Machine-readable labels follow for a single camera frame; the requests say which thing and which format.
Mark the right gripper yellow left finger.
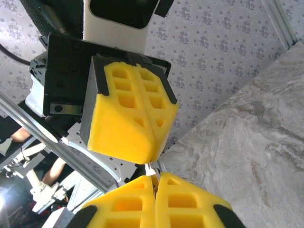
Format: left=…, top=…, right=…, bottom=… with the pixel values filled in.
left=67, top=175, right=156, bottom=228

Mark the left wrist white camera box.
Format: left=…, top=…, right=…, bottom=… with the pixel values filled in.
left=82, top=0, right=159, bottom=56

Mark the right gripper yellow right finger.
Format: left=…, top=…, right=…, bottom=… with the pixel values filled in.
left=154, top=172, right=247, bottom=228

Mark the aluminium frame post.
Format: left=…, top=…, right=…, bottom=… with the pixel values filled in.
left=260, top=0, right=299, bottom=51
left=0, top=91, right=114, bottom=194

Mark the white background equipment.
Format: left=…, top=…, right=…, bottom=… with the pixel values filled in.
left=0, top=142, right=72, bottom=214

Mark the person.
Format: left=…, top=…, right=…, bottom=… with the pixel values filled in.
left=0, top=114, right=74, bottom=187

